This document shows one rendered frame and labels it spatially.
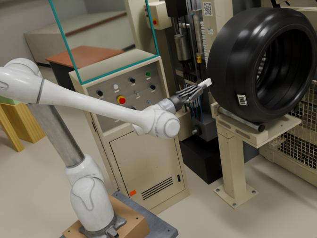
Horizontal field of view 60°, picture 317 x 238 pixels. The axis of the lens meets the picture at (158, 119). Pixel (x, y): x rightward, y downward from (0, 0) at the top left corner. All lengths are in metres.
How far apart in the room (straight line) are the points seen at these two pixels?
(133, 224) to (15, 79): 0.82
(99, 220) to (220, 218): 1.22
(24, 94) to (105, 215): 0.63
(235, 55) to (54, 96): 0.82
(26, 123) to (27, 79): 3.06
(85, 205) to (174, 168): 1.11
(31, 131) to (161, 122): 3.31
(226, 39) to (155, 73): 0.64
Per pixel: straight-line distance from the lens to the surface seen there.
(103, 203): 1.30
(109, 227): 1.38
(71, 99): 1.12
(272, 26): 1.42
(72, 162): 1.40
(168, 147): 2.10
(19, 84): 1.10
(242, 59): 1.35
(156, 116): 1.04
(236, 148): 2.13
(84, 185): 1.29
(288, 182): 2.60
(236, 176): 2.28
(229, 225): 2.27
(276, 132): 1.75
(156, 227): 1.50
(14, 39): 8.94
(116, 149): 1.91
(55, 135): 1.34
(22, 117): 4.11
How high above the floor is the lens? 1.79
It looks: 29 degrees down
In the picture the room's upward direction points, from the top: 14 degrees counter-clockwise
